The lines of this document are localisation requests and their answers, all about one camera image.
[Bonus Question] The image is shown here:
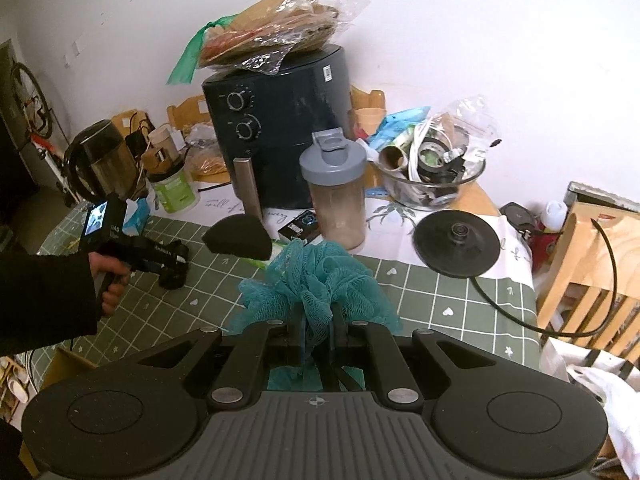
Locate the white plastic bag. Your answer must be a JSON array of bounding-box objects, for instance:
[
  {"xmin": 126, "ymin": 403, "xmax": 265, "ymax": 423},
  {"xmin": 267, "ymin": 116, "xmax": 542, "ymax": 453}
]
[{"xmin": 540, "ymin": 337, "xmax": 640, "ymax": 480}]

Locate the clear bag of snacks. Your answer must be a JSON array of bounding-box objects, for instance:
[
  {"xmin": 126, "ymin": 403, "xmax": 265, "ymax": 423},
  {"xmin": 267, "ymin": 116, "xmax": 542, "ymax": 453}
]
[{"xmin": 186, "ymin": 125, "xmax": 229, "ymax": 177}]

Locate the bicycle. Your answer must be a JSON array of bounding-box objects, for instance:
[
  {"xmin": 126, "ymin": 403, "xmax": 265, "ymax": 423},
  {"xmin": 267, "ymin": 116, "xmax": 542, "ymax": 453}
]
[{"xmin": 10, "ymin": 60, "xmax": 69, "ymax": 196}]

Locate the green label jar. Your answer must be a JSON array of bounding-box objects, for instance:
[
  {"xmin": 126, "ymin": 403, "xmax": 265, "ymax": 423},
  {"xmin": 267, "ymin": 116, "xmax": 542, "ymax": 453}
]
[{"xmin": 150, "ymin": 167, "xmax": 196, "ymax": 214}]

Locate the blue white tissue pack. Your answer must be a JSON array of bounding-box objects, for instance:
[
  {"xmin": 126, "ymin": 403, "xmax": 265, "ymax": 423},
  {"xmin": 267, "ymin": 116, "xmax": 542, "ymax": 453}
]
[{"xmin": 120, "ymin": 197, "xmax": 154, "ymax": 236}]

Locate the clear bag of round crackers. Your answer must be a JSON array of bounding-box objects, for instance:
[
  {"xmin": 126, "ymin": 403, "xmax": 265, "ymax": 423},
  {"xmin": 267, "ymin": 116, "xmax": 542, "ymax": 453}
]
[{"xmin": 167, "ymin": 0, "xmax": 372, "ymax": 86}]

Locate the teal bath loofah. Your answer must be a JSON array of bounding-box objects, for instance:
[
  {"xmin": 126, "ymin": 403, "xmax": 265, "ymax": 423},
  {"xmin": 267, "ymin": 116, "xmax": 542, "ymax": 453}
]
[{"xmin": 239, "ymin": 239, "xmax": 404, "ymax": 391}]

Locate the black power adapter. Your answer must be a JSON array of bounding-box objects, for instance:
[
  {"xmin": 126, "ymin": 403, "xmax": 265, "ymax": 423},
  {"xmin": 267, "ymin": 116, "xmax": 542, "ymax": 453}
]
[{"xmin": 500, "ymin": 201, "xmax": 536, "ymax": 241}]

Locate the black kettle base cable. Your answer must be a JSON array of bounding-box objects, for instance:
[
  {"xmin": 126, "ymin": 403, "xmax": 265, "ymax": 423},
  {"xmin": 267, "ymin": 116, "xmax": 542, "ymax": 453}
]
[{"xmin": 470, "ymin": 217, "xmax": 622, "ymax": 337}]

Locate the black electric kettle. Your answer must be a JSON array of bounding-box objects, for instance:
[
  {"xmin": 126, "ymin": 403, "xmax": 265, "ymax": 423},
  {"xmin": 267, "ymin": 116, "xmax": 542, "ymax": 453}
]
[{"xmin": 65, "ymin": 119, "xmax": 144, "ymax": 206}]

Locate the red bottle white cap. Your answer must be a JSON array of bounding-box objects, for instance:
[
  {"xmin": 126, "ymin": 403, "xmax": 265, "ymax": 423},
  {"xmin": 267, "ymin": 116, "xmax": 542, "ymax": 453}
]
[{"xmin": 530, "ymin": 201, "xmax": 569, "ymax": 261}]

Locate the wooden slatted chair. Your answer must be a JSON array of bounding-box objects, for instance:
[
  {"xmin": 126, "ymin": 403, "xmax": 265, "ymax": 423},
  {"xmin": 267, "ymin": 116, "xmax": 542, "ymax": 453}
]
[{"xmin": 535, "ymin": 180, "xmax": 640, "ymax": 367}]

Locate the grey lid shaker bottle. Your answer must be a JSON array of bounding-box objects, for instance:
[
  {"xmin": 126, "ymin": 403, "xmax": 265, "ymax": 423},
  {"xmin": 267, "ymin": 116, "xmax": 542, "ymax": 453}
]
[{"xmin": 299, "ymin": 129, "xmax": 369, "ymax": 252}]

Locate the crumpled clear plastic bag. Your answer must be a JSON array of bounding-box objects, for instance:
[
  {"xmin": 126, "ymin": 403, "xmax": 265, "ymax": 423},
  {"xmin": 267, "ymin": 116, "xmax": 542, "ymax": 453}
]
[{"xmin": 440, "ymin": 95, "xmax": 502, "ymax": 161}]

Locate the small black printed box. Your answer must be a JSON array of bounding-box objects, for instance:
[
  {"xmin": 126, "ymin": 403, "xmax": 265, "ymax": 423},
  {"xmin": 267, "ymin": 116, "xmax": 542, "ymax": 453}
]
[{"xmin": 277, "ymin": 210, "xmax": 321, "ymax": 244}]

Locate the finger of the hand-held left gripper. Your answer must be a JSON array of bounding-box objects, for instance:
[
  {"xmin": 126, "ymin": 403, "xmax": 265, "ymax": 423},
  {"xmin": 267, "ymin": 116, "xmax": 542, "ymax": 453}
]
[{"xmin": 159, "ymin": 242, "xmax": 191, "ymax": 289}]

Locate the person's left hand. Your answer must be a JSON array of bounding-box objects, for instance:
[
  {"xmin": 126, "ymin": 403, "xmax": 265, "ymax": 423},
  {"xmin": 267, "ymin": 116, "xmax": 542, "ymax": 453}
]
[{"xmin": 89, "ymin": 252, "xmax": 133, "ymax": 317}]

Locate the black round kettle base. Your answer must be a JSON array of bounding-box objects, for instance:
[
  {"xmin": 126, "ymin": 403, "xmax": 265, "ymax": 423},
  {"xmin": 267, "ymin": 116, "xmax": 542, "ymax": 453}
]
[{"xmin": 412, "ymin": 210, "xmax": 502, "ymax": 277}]

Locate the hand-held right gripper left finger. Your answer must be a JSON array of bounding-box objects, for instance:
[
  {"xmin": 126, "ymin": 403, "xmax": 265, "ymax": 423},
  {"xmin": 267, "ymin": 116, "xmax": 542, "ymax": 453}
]
[{"xmin": 136, "ymin": 306, "xmax": 307, "ymax": 405}]

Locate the black air fryer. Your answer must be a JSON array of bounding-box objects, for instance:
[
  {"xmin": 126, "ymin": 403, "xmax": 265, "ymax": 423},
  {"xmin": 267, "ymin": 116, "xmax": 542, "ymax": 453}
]
[{"xmin": 201, "ymin": 44, "xmax": 351, "ymax": 224}]

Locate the black tape roll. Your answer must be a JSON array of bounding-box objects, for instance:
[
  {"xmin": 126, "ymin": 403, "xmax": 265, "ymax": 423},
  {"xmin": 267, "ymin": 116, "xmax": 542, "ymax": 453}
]
[{"xmin": 419, "ymin": 139, "xmax": 453, "ymax": 171}]

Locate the green checked tablecloth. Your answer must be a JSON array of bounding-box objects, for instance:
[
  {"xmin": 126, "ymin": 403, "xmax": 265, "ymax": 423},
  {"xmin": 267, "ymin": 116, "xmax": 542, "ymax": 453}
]
[{"xmin": 30, "ymin": 200, "xmax": 544, "ymax": 391}]

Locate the person's left forearm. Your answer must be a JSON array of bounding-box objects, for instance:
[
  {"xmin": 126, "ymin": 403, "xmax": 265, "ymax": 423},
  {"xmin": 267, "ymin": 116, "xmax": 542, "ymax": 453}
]
[{"xmin": 0, "ymin": 249, "xmax": 100, "ymax": 358}]

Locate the glass bowl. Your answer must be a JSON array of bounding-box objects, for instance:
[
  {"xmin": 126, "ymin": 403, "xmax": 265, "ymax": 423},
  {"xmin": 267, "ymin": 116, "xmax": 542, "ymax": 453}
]
[{"xmin": 375, "ymin": 152, "xmax": 487, "ymax": 211}]

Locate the teal packet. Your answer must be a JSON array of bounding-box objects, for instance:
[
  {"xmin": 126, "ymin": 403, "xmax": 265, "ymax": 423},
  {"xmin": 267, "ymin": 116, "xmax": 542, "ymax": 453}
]
[{"xmin": 372, "ymin": 106, "xmax": 432, "ymax": 147}]

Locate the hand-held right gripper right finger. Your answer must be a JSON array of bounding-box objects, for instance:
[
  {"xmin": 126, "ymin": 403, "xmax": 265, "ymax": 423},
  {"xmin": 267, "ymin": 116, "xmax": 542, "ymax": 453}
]
[{"xmin": 330, "ymin": 306, "xmax": 496, "ymax": 405}]

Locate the cardboard tube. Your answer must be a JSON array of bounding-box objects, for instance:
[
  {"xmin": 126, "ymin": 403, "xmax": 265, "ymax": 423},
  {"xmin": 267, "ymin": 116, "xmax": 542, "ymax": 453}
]
[{"xmin": 377, "ymin": 142, "xmax": 410, "ymax": 170}]

